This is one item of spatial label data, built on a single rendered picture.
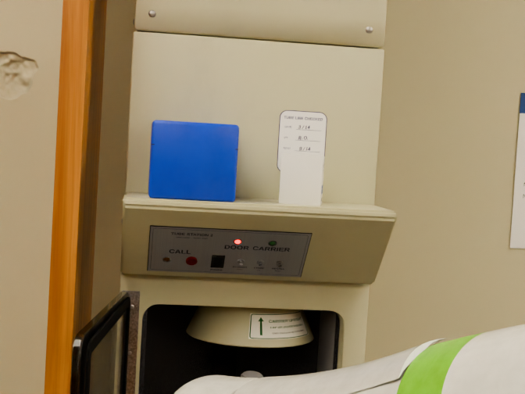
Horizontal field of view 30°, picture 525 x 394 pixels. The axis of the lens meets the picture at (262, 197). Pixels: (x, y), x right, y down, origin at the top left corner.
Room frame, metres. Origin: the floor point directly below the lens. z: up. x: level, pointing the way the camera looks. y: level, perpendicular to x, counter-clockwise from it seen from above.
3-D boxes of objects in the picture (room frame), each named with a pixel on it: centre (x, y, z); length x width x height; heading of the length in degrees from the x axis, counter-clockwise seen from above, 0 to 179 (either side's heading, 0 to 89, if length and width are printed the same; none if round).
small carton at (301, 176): (1.19, -0.05, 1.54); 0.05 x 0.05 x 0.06; 85
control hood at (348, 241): (1.19, 0.01, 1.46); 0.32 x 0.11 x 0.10; 97
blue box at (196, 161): (1.18, 0.09, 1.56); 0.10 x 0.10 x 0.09; 7
